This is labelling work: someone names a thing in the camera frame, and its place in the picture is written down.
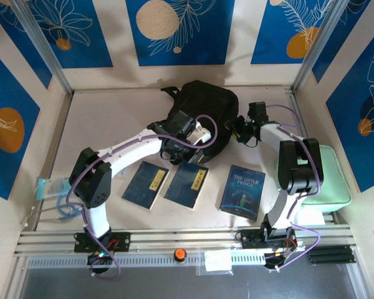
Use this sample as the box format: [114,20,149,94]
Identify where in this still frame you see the black backpack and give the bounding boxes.
[160,80,239,166]

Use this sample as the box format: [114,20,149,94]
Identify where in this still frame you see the dark blue yellow-label book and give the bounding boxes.
[121,161,171,211]
[163,160,209,211]

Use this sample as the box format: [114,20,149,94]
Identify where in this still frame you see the Little Prince blue book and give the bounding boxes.
[218,164,266,222]

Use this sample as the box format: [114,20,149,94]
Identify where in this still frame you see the clear bag with paper label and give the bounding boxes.
[195,249,234,277]

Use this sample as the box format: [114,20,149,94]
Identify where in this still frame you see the blue poster beige circle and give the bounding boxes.
[126,0,236,67]

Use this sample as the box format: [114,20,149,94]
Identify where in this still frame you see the blue poster white fern drawing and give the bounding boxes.
[251,0,342,65]

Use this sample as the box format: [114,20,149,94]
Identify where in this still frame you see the mint green zip case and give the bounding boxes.
[276,145,352,214]

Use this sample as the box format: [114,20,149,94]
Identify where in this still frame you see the orange emergency stop button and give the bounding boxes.
[173,248,187,264]

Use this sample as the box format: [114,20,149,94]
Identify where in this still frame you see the blue poster dark circle leaves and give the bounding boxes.
[325,21,374,194]

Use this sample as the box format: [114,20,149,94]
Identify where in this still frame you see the blue tube stethoscope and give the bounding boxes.
[20,194,82,227]

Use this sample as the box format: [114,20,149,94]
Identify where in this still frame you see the blue poster white lily drawing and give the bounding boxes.
[18,0,113,69]

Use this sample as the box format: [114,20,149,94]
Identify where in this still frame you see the black ribbed block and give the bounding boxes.
[307,245,355,265]

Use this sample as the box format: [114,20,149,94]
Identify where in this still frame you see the blue poster white leaf outline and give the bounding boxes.
[311,0,374,84]

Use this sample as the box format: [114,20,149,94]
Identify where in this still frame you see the blue poster large orange circle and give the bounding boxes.
[0,43,41,200]

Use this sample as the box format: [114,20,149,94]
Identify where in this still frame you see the blue poster narrow strip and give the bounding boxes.
[0,0,53,90]

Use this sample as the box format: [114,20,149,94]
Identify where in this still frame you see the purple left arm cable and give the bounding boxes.
[65,114,219,280]

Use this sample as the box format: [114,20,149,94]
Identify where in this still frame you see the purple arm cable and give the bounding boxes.
[264,104,322,272]
[65,114,219,280]

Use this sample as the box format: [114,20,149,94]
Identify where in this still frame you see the aluminium front rail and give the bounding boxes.
[14,229,358,258]

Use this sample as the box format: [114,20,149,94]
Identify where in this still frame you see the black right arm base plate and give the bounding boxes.
[241,229,297,250]

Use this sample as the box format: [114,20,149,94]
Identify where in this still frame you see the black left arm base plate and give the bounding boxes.
[74,232,131,253]

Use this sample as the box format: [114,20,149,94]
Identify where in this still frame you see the aluminium corner post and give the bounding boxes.
[11,0,74,96]
[291,0,352,91]

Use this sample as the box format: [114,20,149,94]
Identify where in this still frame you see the grey slotted cable duct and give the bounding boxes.
[27,251,266,269]

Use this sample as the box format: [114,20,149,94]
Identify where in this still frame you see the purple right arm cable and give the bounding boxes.
[264,104,322,272]

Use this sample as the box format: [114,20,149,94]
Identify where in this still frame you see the black controller board mount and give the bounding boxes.
[264,249,292,268]
[87,250,115,266]

